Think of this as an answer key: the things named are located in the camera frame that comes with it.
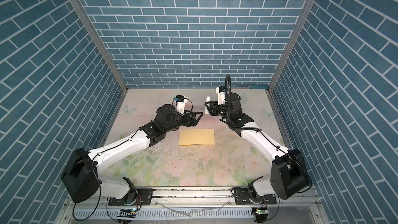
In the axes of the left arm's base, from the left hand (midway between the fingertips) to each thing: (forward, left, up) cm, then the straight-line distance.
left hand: (198, 113), depth 77 cm
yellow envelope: (-1, 0, -23) cm, 23 cm away
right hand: (+7, -3, +1) cm, 8 cm away
